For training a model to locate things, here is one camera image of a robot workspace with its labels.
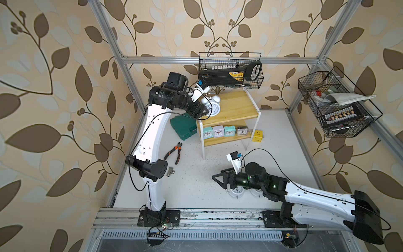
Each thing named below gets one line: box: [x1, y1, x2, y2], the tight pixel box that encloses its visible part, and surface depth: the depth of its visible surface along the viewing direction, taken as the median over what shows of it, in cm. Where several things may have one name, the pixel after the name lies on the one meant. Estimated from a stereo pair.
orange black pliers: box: [163, 141, 183, 165], surface depth 100 cm
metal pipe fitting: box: [166, 166, 175, 177], surface depth 91 cm
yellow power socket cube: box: [251, 129, 263, 143], surface depth 101 cm
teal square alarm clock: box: [202, 126, 214, 140], surface depth 85 cm
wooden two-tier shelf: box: [196, 87, 262, 160], surface depth 76 cm
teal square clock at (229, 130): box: [224, 125, 236, 138], surface depth 85 cm
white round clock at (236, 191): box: [228, 185, 245, 199], surface depth 80 cm
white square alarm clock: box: [212, 125, 225, 138], surface depth 85 cm
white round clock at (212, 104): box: [201, 95, 221, 118], surface depth 70 cm
